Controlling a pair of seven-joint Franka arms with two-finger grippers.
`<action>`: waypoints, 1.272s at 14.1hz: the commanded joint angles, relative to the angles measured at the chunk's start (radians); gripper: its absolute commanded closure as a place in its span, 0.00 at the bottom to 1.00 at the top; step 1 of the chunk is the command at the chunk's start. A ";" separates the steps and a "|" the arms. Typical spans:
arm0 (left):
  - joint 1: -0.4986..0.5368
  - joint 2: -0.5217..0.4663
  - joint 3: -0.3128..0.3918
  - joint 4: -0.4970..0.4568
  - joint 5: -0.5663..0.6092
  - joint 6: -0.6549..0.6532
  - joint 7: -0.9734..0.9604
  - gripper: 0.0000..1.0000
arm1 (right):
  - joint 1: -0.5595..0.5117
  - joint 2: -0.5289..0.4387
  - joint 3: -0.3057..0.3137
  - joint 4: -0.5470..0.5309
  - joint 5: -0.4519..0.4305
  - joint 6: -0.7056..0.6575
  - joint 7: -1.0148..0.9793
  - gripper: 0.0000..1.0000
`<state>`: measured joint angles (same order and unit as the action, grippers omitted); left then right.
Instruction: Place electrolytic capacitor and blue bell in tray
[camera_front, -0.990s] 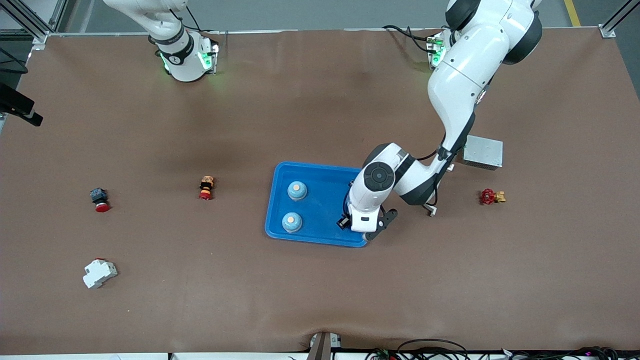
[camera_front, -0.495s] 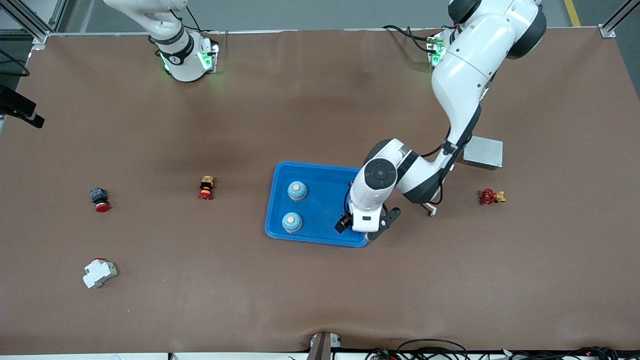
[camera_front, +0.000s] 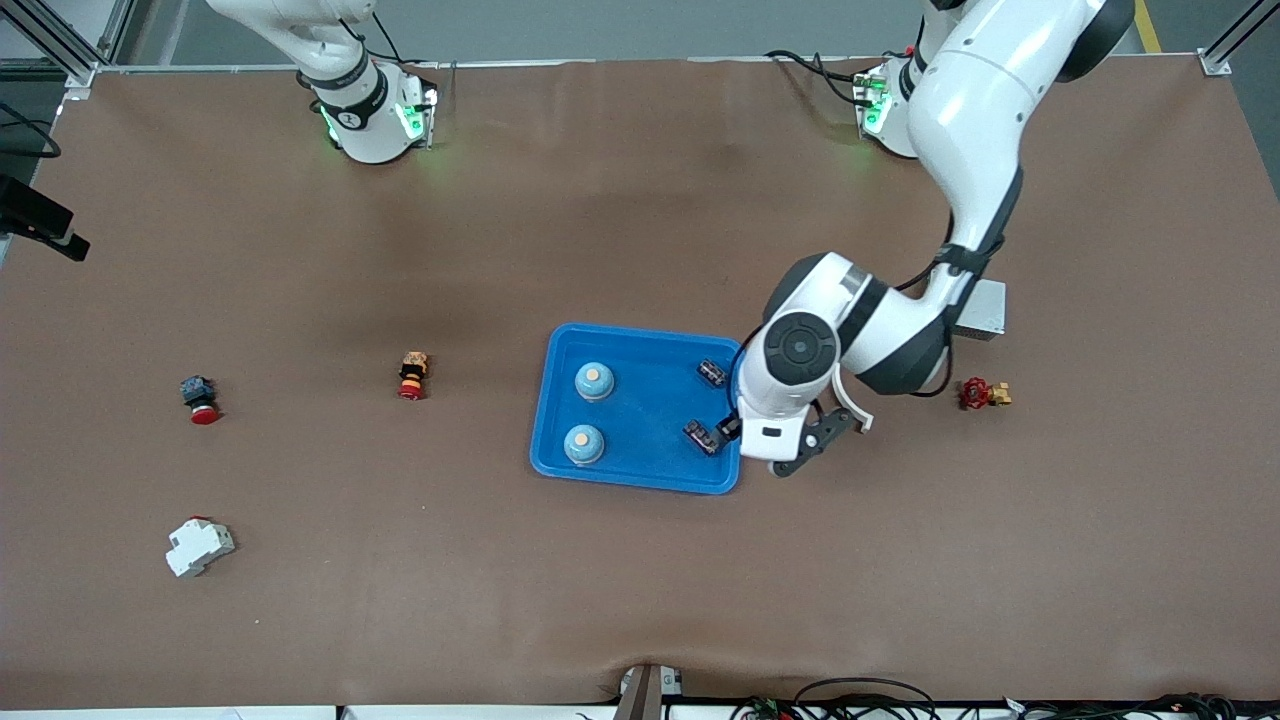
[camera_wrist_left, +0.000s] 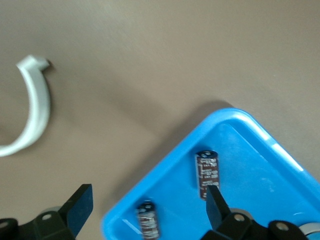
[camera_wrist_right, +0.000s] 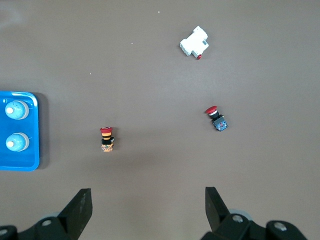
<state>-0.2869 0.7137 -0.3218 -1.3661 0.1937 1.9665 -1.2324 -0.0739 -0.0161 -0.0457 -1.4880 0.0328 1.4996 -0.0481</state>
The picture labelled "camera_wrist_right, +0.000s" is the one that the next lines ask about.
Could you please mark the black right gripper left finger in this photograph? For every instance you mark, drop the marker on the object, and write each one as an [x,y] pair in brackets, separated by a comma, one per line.
[77,215]

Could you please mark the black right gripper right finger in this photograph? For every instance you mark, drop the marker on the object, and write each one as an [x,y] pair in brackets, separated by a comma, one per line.
[216,212]

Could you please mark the blue call bell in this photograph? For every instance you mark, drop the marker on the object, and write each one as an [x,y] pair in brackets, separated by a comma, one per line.
[17,110]
[17,142]

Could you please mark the blue plastic tray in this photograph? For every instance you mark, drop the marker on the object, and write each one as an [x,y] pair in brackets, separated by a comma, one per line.
[32,130]

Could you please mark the red emergency button orange base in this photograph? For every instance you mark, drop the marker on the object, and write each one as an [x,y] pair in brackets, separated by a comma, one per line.
[107,140]

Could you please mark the red push button blue base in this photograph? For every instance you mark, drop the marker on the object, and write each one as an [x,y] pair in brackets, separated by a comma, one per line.
[220,123]

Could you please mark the white circuit breaker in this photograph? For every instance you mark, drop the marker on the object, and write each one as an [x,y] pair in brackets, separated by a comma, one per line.
[193,42]

